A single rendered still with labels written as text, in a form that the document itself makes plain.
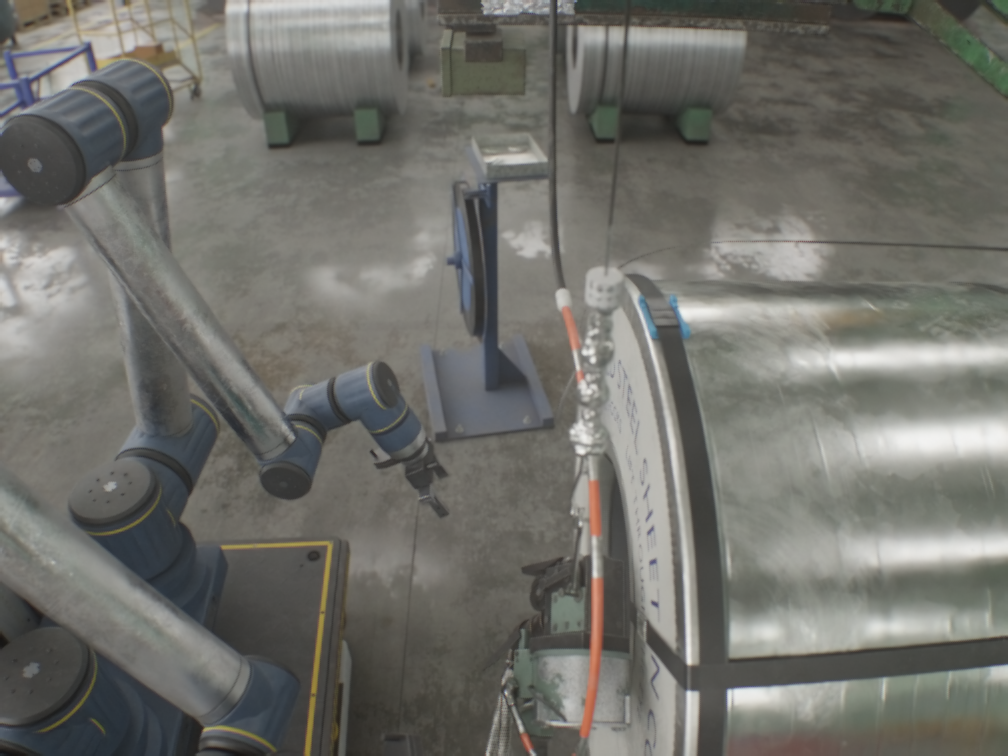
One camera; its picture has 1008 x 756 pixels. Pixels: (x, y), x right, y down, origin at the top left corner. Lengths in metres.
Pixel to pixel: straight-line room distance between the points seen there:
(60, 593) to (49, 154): 0.64
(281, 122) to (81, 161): 4.95
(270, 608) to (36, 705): 0.77
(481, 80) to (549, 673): 1.30
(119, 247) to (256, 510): 1.63
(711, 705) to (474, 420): 2.17
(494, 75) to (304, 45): 4.14
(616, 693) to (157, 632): 0.61
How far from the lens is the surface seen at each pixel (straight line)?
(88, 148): 1.23
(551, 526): 2.54
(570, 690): 1.03
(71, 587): 0.93
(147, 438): 1.81
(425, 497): 1.61
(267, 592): 2.03
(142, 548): 1.69
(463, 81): 1.77
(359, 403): 1.51
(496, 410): 2.97
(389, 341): 3.44
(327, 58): 5.79
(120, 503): 1.64
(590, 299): 0.69
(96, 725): 1.47
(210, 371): 1.34
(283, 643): 1.92
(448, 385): 3.11
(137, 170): 1.45
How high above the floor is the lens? 1.93
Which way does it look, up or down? 38 degrees down
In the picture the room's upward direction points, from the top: straight up
